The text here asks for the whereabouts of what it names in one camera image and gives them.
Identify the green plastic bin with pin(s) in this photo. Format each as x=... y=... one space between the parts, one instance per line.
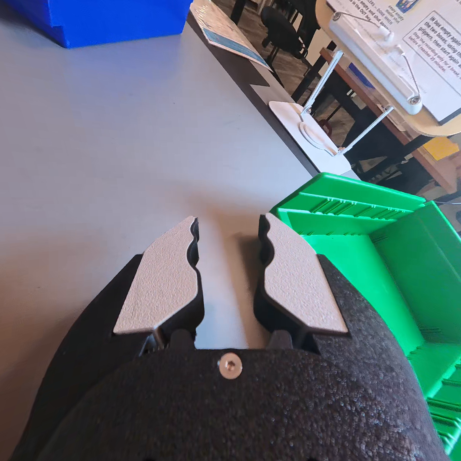
x=392 y=266

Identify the blue and white leaflet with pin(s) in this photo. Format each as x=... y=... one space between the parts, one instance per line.
x=230 y=36

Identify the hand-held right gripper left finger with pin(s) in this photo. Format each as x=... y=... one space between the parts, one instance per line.
x=162 y=277

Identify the round wooden table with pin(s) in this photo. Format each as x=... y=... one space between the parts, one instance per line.
x=425 y=126

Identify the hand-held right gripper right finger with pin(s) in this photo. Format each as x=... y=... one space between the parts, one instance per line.
x=299 y=284

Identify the white document stand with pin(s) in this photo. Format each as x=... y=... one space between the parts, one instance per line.
x=363 y=83

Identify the printed instruction sheet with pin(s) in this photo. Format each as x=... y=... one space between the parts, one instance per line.
x=421 y=43

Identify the black office chair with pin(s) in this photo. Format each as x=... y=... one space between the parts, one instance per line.
x=284 y=32

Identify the yellow paper sheet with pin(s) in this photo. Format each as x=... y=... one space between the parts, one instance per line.
x=440 y=148

